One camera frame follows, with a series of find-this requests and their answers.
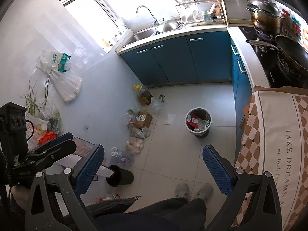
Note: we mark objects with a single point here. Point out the checkered printed tablecloth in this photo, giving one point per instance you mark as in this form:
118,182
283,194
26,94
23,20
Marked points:
274,139

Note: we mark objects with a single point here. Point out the grey slipper right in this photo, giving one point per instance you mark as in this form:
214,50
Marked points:
204,192

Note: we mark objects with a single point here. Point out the white plastic bag on wall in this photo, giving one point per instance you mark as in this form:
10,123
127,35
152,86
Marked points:
58,68

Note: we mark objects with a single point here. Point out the chrome sink faucet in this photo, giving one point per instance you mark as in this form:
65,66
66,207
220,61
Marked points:
146,13

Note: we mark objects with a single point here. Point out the grey slipper left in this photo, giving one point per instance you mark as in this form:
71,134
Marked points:
182,191

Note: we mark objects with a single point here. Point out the grey slipper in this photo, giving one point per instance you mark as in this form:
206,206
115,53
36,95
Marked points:
182,191
204,192

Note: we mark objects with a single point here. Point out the yellow-cap oil bottle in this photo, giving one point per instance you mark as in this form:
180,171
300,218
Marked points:
143,93

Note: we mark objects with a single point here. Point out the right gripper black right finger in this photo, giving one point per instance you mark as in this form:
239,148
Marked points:
230,183

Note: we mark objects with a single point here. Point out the red white plastic bag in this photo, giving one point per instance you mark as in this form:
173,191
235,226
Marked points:
193,121

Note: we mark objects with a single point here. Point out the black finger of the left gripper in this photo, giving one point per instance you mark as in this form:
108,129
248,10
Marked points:
46,154

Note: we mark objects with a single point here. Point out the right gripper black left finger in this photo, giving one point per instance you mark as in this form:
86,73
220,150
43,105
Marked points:
75,183

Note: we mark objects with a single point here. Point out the steel stock pot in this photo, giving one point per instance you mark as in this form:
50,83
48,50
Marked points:
266,16

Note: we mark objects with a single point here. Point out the white trash bin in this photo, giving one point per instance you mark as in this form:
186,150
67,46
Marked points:
205,122

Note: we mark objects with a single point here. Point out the cardboard box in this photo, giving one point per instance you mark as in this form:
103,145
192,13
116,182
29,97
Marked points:
143,119

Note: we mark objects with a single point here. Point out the dish rack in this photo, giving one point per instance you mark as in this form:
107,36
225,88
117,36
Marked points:
199,12

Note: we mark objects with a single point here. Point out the black small bin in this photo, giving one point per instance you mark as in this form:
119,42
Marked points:
119,177

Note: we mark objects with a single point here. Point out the black wok on stove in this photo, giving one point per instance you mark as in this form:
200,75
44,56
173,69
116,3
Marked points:
293,52

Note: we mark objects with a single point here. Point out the blue kitchen cabinets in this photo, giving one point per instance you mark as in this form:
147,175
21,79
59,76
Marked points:
209,57

